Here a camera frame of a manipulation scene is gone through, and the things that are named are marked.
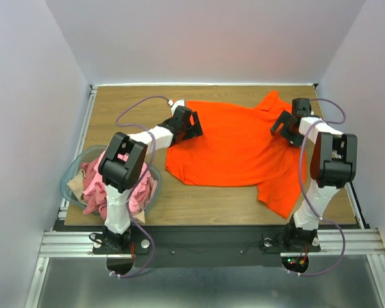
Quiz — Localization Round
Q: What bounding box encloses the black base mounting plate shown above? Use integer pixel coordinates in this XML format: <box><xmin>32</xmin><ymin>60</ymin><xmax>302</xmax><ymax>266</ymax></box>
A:
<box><xmin>89</xmin><ymin>225</ymin><xmax>321</xmax><ymax>268</ymax></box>

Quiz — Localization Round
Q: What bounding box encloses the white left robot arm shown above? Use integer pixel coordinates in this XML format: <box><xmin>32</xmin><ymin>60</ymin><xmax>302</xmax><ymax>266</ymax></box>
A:
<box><xmin>89</xmin><ymin>101</ymin><xmax>203</xmax><ymax>255</ymax></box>

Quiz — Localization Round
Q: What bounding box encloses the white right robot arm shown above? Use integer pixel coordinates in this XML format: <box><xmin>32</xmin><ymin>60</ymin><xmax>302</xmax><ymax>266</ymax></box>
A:
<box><xmin>270</xmin><ymin>98</ymin><xmax>358</xmax><ymax>250</ymax></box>

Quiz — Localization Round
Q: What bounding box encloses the pink t shirt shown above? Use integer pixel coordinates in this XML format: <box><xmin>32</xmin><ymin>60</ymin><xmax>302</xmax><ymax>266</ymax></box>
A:
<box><xmin>81</xmin><ymin>156</ymin><xmax>158</xmax><ymax>224</ymax></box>

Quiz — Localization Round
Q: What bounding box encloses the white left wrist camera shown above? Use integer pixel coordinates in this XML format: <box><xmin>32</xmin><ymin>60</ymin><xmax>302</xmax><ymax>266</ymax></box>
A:
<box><xmin>167</xmin><ymin>99</ymin><xmax>185</xmax><ymax>115</ymax></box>

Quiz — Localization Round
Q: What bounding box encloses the orange t shirt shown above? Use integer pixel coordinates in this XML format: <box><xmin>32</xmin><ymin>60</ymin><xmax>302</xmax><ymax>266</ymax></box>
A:
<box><xmin>166</xmin><ymin>90</ymin><xmax>306</xmax><ymax>219</ymax></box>

